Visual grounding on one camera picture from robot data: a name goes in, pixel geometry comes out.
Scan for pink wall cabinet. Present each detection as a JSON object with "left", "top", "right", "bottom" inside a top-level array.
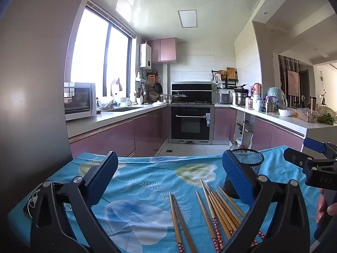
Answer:
[{"left": 147, "top": 38, "right": 177, "bottom": 64}]

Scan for black mesh utensil holder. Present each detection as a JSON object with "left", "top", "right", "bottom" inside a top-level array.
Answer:
[{"left": 223, "top": 148, "right": 265, "bottom": 199}]

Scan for square ceiling light panel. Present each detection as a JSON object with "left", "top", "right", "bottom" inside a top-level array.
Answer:
[{"left": 177, "top": 10, "right": 198, "bottom": 28}]

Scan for white wall water heater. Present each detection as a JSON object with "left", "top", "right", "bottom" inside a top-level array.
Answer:
[{"left": 139, "top": 43, "right": 152, "bottom": 70}]

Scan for pale green plastic bag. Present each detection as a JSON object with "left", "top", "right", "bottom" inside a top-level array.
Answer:
[{"left": 267, "top": 87, "right": 287, "bottom": 110}]

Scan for black range hood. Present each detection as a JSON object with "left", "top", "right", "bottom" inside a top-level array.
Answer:
[{"left": 172, "top": 82, "right": 213, "bottom": 104}]

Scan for black built-in oven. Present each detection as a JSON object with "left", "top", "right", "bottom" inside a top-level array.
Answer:
[{"left": 168, "top": 105, "right": 214, "bottom": 145}]

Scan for green leafy vegetables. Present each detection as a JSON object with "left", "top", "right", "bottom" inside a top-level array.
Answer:
[{"left": 317, "top": 113, "right": 335, "bottom": 125}]

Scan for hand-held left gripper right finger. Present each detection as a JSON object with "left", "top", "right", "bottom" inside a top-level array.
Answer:
[{"left": 222, "top": 150, "right": 310, "bottom": 253}]

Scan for black wall rack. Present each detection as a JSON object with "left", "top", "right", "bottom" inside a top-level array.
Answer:
[{"left": 211, "top": 68, "right": 239, "bottom": 89}]

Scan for stainless steel pot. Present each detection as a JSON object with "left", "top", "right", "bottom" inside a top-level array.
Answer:
[{"left": 234, "top": 91, "right": 248, "bottom": 107}]

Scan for pink kettle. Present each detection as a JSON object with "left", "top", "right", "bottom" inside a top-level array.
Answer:
[{"left": 252, "top": 83, "right": 263, "bottom": 101}]

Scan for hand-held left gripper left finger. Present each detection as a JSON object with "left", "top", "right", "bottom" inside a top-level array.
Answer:
[{"left": 30, "top": 151, "right": 119, "bottom": 253}]

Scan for blue floral tablecloth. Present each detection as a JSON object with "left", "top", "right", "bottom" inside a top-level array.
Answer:
[{"left": 7, "top": 145, "right": 320, "bottom": 253}]

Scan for large kitchen window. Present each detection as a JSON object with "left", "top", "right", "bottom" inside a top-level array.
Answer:
[{"left": 71, "top": 1, "right": 136, "bottom": 98}]

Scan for white microwave oven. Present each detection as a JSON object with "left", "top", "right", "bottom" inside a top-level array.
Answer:
[{"left": 64, "top": 82, "right": 97, "bottom": 121}]

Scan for clear plastic food container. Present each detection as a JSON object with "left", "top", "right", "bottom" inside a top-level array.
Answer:
[{"left": 297, "top": 108, "right": 320, "bottom": 123}]

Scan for black wok with lid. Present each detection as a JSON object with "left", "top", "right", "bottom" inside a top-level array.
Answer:
[{"left": 164, "top": 92, "right": 189, "bottom": 104}]

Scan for bunch of wooden chopsticks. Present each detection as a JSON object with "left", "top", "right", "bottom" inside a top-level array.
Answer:
[{"left": 168, "top": 178, "right": 266, "bottom": 253}]

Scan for framed wall painting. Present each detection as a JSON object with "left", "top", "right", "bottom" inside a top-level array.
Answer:
[{"left": 287, "top": 70, "right": 300, "bottom": 97}]

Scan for pink base cabinets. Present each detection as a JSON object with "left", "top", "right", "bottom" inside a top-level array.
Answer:
[
  {"left": 213, "top": 107, "right": 306, "bottom": 152},
  {"left": 69, "top": 105, "right": 169, "bottom": 159}
]

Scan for person's right hand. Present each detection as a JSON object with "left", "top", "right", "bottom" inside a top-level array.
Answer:
[{"left": 316, "top": 188, "right": 337, "bottom": 228}]

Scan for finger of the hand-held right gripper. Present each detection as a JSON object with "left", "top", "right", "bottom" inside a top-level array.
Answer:
[
  {"left": 303, "top": 138, "right": 337, "bottom": 160},
  {"left": 284, "top": 148, "right": 337, "bottom": 173}
]

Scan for silver rice cooker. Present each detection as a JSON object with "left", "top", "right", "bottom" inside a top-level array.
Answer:
[{"left": 216, "top": 93, "right": 233, "bottom": 105}]

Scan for striped dark curtain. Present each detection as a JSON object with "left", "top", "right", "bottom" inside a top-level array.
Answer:
[{"left": 278, "top": 55, "right": 301, "bottom": 103}]

